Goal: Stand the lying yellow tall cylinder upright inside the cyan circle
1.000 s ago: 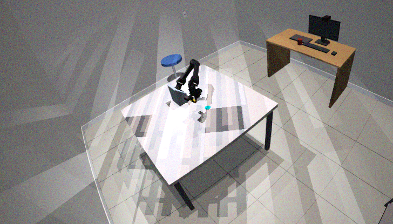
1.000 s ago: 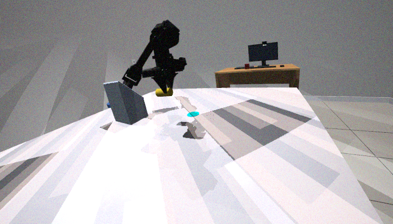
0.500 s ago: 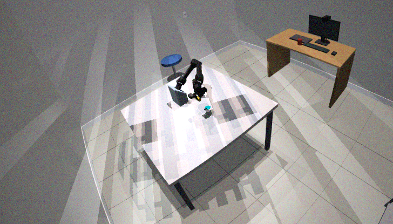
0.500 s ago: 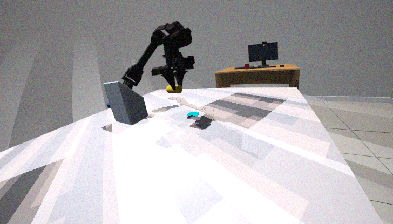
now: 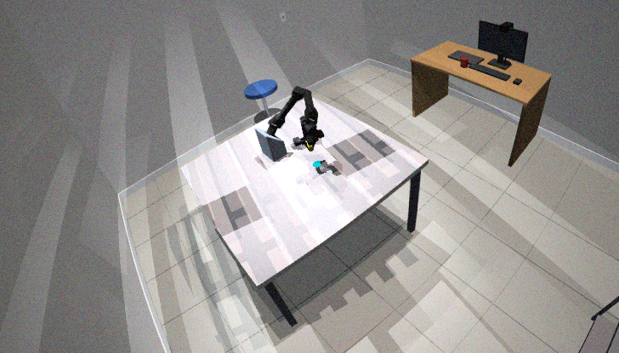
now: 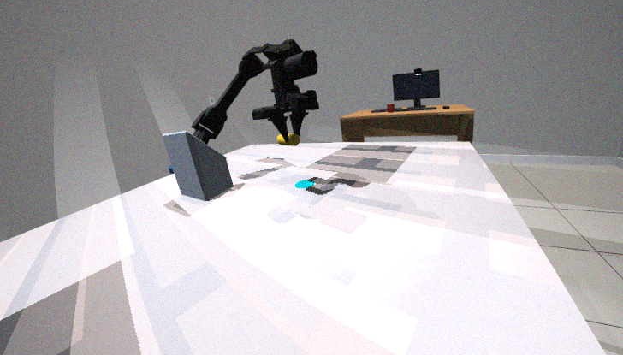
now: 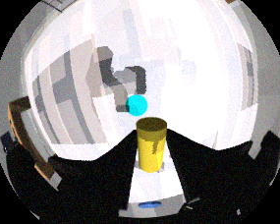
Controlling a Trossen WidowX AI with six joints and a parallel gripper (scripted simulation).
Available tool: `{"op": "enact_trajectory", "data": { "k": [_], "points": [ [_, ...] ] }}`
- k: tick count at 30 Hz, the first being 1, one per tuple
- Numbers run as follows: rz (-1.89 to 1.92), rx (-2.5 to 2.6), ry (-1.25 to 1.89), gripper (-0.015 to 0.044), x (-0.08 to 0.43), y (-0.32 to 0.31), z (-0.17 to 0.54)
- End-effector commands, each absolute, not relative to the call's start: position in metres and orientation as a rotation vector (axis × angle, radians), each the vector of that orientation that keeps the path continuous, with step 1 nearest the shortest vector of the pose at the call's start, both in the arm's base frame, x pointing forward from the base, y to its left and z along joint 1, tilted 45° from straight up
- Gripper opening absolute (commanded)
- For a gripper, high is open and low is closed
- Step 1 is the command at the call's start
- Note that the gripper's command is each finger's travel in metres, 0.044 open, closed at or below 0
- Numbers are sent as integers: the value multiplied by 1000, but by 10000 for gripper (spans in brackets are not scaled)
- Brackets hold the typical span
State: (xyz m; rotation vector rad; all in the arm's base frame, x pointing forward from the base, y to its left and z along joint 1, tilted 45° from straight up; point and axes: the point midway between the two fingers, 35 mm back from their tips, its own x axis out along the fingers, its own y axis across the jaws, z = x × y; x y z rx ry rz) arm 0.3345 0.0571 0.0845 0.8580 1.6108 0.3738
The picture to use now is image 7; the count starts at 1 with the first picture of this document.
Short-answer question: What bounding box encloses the cyan circle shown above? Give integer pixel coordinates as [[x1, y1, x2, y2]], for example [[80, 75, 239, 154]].
[[125, 95, 147, 116]]

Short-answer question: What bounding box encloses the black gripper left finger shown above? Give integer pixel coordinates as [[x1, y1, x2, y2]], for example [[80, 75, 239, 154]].
[[48, 129, 137, 211]]

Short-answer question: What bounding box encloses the yellow cylinder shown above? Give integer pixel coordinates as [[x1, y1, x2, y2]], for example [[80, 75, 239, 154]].
[[136, 116, 167, 174]]

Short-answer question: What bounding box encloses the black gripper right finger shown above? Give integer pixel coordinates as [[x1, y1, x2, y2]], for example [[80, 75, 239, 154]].
[[166, 129, 253, 203]]

